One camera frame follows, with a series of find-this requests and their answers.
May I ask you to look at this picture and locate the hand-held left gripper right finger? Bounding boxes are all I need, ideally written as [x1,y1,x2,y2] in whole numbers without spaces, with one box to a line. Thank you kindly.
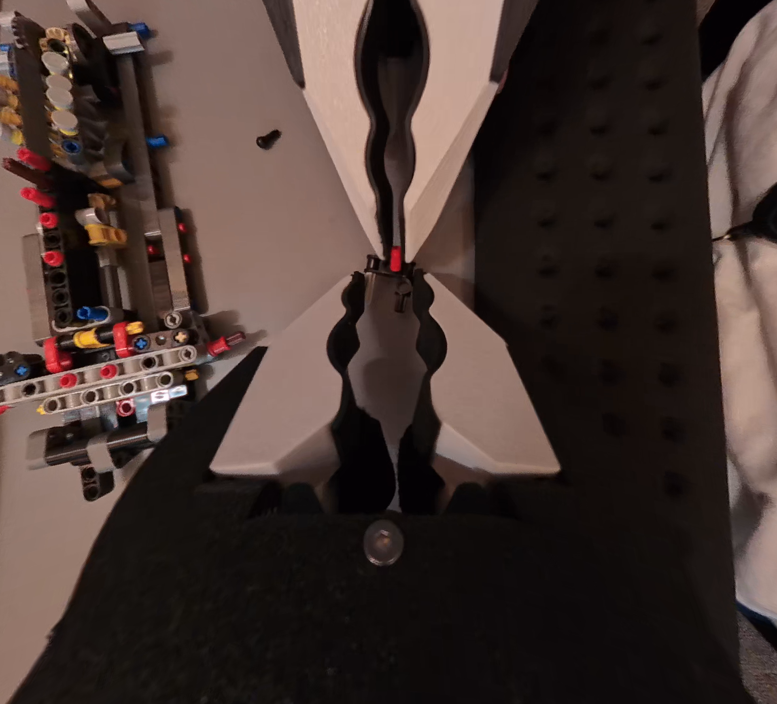
[397,268,560,513]

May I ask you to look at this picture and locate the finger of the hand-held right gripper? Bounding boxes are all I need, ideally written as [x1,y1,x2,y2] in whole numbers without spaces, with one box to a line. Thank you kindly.
[282,0,392,261]
[402,0,521,261]

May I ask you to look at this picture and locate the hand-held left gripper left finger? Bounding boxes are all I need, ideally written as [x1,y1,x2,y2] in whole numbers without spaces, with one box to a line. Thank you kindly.
[209,271,398,513]

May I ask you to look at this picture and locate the black lego connector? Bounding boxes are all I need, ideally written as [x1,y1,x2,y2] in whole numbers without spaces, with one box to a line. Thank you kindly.
[364,254,418,314]

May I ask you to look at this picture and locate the grey lego car chassis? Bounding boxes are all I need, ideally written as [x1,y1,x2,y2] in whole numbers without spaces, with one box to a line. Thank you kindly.
[0,0,248,503]

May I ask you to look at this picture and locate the black dotted pad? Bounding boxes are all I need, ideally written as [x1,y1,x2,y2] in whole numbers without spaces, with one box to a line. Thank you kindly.
[473,0,741,704]

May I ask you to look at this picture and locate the person in white shirt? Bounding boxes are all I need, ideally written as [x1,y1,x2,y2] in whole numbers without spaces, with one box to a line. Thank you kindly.
[701,3,777,623]

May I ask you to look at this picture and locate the black round disc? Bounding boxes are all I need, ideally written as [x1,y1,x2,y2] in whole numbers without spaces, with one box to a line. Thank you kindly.
[713,182,777,244]

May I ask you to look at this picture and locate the black chair frame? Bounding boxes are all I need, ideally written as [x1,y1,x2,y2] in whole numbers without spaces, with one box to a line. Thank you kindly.
[692,0,777,83]

